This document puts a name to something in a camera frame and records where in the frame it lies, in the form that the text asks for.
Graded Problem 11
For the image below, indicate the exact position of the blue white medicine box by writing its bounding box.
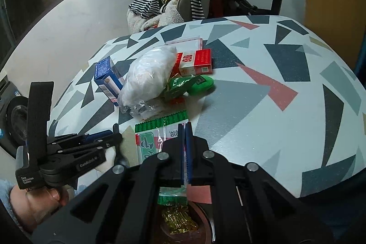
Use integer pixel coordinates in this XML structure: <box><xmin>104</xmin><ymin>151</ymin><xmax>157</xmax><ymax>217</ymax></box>
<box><xmin>94</xmin><ymin>56</ymin><xmax>124</xmax><ymax>107</ymax></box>

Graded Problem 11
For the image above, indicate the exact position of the clear plastic card case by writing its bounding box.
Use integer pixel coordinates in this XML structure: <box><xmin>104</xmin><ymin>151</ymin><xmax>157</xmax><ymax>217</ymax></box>
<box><xmin>164</xmin><ymin>36</ymin><xmax>203</xmax><ymax>53</ymax></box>

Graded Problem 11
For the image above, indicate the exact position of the red cigarette box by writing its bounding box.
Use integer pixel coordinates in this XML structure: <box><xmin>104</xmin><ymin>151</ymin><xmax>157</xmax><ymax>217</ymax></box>
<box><xmin>171</xmin><ymin>49</ymin><xmax>212</xmax><ymax>77</ymax></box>

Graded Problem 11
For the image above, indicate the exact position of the green packet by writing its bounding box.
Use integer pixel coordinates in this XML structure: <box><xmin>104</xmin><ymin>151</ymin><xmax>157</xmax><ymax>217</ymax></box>
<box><xmin>160</xmin><ymin>75</ymin><xmax>214</xmax><ymax>102</ymax></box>

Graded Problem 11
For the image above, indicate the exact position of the green snack wrapper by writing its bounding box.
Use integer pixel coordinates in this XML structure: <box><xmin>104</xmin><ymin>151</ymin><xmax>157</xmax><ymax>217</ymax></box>
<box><xmin>135</xmin><ymin>110</ymin><xmax>188</xmax><ymax>164</ymax></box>

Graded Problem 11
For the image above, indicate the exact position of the white plastic bag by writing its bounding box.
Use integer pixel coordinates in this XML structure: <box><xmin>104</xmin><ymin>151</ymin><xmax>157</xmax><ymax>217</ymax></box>
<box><xmin>117</xmin><ymin>45</ymin><xmax>178</xmax><ymax>120</ymax></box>

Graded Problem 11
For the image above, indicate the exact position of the person's left hand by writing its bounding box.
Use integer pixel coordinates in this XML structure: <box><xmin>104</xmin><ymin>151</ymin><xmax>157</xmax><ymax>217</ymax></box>
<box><xmin>10</xmin><ymin>185</ymin><xmax>70</xmax><ymax>230</ymax></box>

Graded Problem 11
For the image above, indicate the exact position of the wooden door panel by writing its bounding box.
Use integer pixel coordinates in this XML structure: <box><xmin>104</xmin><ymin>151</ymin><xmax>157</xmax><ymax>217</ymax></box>
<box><xmin>305</xmin><ymin>0</ymin><xmax>365</xmax><ymax>68</ymax></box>

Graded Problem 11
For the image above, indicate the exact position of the brown trash bin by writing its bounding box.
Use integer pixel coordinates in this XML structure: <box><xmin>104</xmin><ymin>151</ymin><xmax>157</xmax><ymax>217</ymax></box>
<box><xmin>153</xmin><ymin>201</ymin><xmax>214</xmax><ymax>243</ymax></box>

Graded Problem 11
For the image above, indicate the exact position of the light blue fuzzy sleeve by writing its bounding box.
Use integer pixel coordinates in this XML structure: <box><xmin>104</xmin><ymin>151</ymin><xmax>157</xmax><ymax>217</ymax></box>
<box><xmin>1</xmin><ymin>180</ymin><xmax>29</xmax><ymax>236</ymax></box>

